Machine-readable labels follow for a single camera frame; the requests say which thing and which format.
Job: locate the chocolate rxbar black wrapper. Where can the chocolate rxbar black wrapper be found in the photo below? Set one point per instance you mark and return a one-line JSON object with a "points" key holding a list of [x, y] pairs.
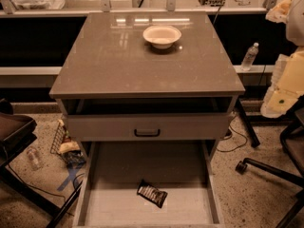
{"points": [[151, 193]]}

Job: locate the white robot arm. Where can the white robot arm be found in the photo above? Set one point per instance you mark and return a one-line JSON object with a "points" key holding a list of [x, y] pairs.
{"points": [[288, 74]]}

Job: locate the grey cabinet with counter top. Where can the grey cabinet with counter top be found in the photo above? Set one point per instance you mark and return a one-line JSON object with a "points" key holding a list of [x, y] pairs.
{"points": [[111, 70]]}

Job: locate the closed upper drawer front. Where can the closed upper drawer front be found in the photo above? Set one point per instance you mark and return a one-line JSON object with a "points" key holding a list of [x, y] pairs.
{"points": [[173, 127]]}

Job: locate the open middle drawer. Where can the open middle drawer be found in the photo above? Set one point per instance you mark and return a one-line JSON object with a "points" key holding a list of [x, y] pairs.
{"points": [[109, 198]]}

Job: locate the white paper bowl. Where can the white paper bowl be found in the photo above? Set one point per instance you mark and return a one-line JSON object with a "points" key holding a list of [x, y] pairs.
{"points": [[161, 37]]}

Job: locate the blue tape cross on floor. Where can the blue tape cross on floor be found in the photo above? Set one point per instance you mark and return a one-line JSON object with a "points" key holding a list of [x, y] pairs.
{"points": [[73, 175]]}

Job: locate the clear plastic water bottle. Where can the clear plastic water bottle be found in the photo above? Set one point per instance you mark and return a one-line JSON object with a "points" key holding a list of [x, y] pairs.
{"points": [[249, 57]]}

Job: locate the plastic bottle on floor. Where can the plastic bottle on floor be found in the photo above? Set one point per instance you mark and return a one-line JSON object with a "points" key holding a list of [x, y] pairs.
{"points": [[34, 158]]}

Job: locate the black chair left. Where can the black chair left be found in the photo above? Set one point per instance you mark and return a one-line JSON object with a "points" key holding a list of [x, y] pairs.
{"points": [[16, 135]]}

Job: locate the black drawer handle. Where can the black drawer handle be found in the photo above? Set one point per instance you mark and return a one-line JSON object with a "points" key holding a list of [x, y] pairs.
{"points": [[147, 133]]}

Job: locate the wire basket with snacks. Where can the wire basket with snacks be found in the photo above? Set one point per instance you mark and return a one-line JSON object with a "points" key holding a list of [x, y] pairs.
{"points": [[64, 147]]}

